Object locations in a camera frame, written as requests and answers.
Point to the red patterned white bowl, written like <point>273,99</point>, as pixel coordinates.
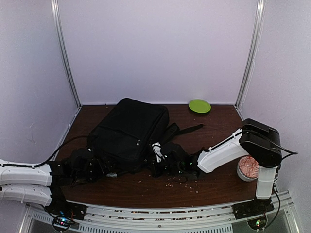
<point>247,169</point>

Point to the black student bag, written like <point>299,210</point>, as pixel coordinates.
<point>124,136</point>

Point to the aluminium frame post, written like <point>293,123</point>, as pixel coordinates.
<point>64,54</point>
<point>254,46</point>

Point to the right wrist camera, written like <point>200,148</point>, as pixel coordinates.
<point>169,155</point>

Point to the front aluminium rail base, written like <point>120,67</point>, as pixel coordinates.
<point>203,219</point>

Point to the green plate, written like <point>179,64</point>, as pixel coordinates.
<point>199,106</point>

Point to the left aluminium frame post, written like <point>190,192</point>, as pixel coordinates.
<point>64,54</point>

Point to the right aluminium frame post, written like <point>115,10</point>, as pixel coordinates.
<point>254,46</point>

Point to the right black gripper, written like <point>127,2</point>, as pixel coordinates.
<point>156,172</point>

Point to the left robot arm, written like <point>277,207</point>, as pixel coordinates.
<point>42,183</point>

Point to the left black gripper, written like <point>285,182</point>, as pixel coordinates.
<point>101,171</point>

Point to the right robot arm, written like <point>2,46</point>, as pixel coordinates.
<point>253,139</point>

